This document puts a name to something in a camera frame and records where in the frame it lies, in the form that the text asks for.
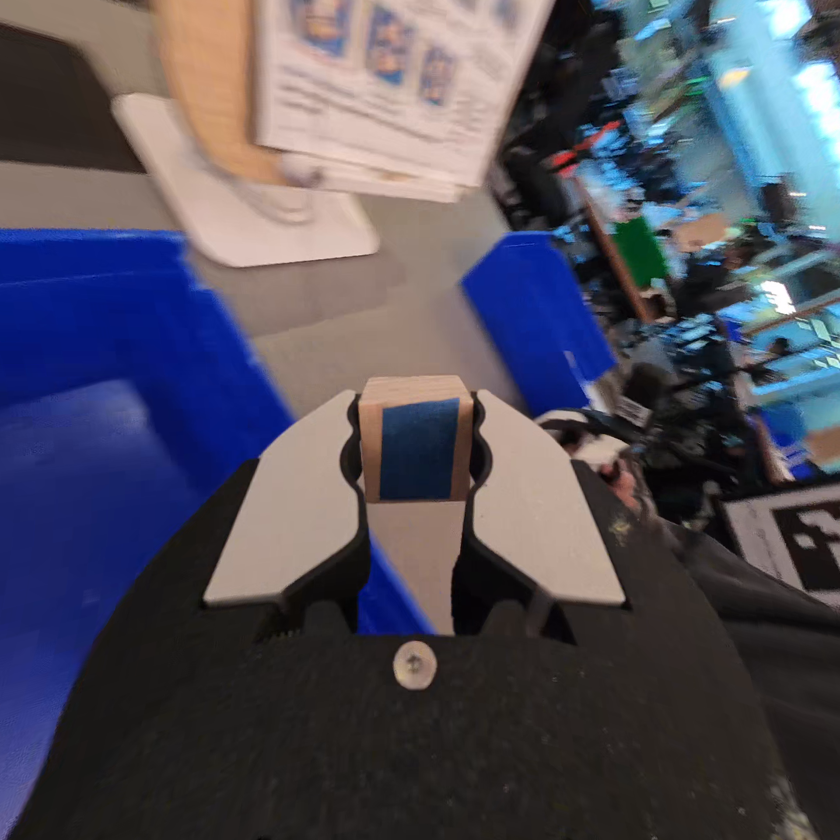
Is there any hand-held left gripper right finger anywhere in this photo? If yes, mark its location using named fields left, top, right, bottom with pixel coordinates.
left=451, top=388, right=626, bottom=639

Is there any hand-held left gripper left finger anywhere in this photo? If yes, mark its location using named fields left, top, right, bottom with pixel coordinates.
left=202, top=389, right=373, bottom=634

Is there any wooden cube blue stripe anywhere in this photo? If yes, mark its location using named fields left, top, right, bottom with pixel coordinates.
left=357, top=375, right=475, bottom=504

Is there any blue plastic bin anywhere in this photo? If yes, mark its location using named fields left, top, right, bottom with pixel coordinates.
left=459, top=231, right=618, bottom=417
left=0, top=226, right=437, bottom=840

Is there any grey desk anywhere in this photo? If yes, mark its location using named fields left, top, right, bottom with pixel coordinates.
left=0, top=0, right=592, bottom=636

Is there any person's right hand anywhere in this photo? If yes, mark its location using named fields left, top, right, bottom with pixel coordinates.
left=600, top=456, right=651, bottom=509

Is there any green box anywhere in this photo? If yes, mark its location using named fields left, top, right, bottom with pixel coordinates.
left=613, top=217, right=672, bottom=290

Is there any wooden table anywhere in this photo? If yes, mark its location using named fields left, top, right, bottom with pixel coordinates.
left=576, top=176, right=657, bottom=324

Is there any person's body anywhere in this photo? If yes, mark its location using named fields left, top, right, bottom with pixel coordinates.
left=755, top=656, right=840, bottom=840

